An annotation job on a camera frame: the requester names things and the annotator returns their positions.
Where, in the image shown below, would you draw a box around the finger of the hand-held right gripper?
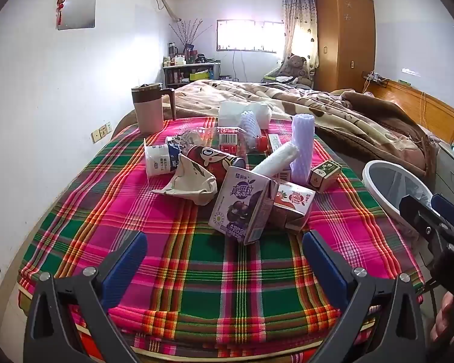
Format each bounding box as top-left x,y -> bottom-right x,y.
431,194 -> 454,231
399,195 -> 445,250

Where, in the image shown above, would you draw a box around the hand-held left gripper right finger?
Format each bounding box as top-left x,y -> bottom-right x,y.
302,230 -> 428,363

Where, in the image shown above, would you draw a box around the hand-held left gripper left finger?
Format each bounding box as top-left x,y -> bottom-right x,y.
23,230 -> 149,363

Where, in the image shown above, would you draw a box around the white round waste bin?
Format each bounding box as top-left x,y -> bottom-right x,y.
362,160 -> 445,273

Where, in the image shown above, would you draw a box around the orange white drink carton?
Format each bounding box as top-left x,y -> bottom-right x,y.
270,181 -> 316,232

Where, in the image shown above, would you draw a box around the small green drink carton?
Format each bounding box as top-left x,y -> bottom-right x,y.
308,159 -> 343,193

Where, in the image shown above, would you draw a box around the beige paper cup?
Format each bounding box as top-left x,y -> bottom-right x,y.
151,154 -> 218,207

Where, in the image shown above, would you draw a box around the purple milk carton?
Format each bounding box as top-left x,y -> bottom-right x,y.
209,165 -> 280,244

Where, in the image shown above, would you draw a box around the white blue yogurt cup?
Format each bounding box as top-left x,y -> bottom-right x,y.
144,140 -> 182,178

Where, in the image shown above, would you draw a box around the lavender foam net sleeve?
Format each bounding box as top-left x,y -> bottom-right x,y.
291,114 -> 315,186

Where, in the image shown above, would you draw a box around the white purple toothpaste box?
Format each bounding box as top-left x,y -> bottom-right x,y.
268,133 -> 293,183

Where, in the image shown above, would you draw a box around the red cartoon chip can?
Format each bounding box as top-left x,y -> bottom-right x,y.
182,144 -> 247,188

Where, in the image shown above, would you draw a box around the plastic bottle with red cap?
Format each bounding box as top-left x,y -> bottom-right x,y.
212,126 -> 270,155

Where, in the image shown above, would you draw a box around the white foam net sleeve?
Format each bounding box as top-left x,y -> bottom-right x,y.
239,110 -> 263,148

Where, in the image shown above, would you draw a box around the person's right hand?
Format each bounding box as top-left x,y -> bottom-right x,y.
429,294 -> 454,352

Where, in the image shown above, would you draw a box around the pink green plaid blanket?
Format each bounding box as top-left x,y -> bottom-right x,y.
17,116 -> 426,363

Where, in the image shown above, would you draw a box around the wooden headboard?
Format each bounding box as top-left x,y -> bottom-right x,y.
363,72 -> 454,142

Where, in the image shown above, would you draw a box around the brown beige fleece blanket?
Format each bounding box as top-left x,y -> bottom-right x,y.
174,79 -> 437,182

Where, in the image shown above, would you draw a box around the power strip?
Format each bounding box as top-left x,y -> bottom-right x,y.
362,71 -> 388,84

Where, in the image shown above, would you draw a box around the pink mug with brown lid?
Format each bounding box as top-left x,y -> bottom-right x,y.
132,83 -> 176,134

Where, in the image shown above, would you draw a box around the white tissue pack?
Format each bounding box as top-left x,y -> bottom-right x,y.
218,100 -> 272,128

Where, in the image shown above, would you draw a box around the wooden wardrobe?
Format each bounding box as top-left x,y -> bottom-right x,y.
316,0 -> 376,93

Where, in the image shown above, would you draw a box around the brown teddy bear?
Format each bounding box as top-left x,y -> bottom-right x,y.
279,55 -> 313,86

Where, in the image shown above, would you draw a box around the small shelf unit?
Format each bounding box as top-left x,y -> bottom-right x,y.
163,62 -> 222,86

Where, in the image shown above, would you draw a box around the row of bottles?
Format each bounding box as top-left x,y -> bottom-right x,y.
163,41 -> 220,65

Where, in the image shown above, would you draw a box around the patterned curtain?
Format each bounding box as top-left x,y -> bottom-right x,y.
281,0 -> 320,69

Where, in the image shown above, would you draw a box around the dried branches in vase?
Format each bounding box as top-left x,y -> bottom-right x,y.
169,18 -> 214,55

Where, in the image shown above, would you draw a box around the window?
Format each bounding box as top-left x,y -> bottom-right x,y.
216,19 -> 284,53

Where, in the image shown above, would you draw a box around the wall socket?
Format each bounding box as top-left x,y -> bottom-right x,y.
91,122 -> 112,143

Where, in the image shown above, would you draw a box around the silver wall panel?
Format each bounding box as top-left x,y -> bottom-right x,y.
57,0 -> 97,30

